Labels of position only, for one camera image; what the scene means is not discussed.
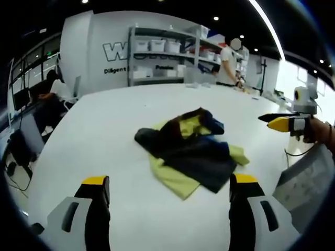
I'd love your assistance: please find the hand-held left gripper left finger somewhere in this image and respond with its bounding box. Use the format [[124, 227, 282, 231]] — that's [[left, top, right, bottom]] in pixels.
[[47, 175, 111, 251]]

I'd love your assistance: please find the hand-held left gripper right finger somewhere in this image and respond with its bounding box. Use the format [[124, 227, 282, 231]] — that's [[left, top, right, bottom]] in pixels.
[[229, 172, 302, 251]]

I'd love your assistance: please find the dark and yellow-green garment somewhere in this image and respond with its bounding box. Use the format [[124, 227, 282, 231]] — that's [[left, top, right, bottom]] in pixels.
[[134, 106, 251, 201]]

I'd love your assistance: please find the person's right hand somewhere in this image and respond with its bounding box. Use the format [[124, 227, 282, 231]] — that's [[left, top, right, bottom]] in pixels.
[[300, 117, 330, 144]]

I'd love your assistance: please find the black upright stand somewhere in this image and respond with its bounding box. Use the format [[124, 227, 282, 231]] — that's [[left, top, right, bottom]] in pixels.
[[257, 58, 268, 98]]

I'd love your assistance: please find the small black object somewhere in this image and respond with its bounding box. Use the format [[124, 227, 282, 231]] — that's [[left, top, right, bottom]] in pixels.
[[30, 222, 46, 235]]

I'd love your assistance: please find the long ceiling light strip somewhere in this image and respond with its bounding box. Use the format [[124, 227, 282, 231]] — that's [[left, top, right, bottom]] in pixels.
[[248, 0, 286, 61]]

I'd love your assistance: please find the dark computer monitor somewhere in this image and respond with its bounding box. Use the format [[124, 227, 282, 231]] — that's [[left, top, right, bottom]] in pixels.
[[10, 113, 46, 164]]

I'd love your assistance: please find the clear plastic bin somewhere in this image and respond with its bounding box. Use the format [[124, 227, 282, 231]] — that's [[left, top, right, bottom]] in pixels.
[[182, 66, 218, 86]]

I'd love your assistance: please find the white chair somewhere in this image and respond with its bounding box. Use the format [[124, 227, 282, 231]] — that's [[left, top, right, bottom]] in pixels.
[[62, 75, 82, 104]]

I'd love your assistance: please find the white storage bin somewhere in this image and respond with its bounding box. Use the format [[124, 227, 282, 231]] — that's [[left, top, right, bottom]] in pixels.
[[149, 39, 166, 52], [165, 39, 182, 53], [134, 39, 150, 52]]

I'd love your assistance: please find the black floor cable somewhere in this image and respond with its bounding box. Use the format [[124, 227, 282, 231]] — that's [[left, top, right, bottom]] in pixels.
[[4, 161, 34, 199]]

